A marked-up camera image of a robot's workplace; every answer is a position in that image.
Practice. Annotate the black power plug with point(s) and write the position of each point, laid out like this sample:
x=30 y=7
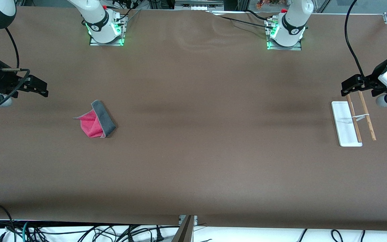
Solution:
x=159 y=235

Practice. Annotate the white rack with wooden bars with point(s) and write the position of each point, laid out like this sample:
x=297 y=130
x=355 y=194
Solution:
x=346 y=131

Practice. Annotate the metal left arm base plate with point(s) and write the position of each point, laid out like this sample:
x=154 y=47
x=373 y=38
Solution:
x=297 y=47

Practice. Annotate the aluminium table frame profile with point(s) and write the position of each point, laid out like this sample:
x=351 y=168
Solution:
x=185 y=232

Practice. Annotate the brown table cover sheet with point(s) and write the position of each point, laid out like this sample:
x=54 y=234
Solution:
x=193 y=151

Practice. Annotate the white power strip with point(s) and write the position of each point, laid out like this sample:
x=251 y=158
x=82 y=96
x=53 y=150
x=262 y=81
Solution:
x=198 y=7

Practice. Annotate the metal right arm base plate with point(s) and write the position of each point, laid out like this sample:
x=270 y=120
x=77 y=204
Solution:
x=119 y=41

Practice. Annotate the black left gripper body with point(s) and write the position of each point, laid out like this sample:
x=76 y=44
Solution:
x=372 y=81

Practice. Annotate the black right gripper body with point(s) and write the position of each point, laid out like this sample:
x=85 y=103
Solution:
x=2 y=81

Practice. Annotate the pink and grey towel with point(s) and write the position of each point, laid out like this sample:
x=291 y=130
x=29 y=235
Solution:
x=96 y=124

